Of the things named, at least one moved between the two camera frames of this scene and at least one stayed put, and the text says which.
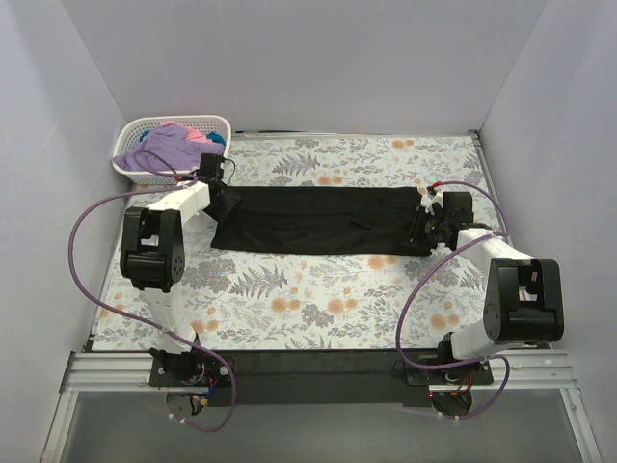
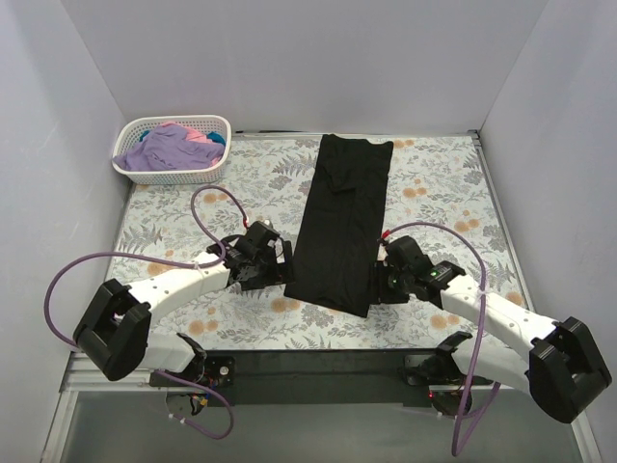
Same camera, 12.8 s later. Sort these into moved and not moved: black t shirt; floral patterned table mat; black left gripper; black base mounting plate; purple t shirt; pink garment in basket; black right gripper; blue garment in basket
Moved: black left gripper; black t shirt; black right gripper
Not moved: black base mounting plate; pink garment in basket; purple t shirt; blue garment in basket; floral patterned table mat
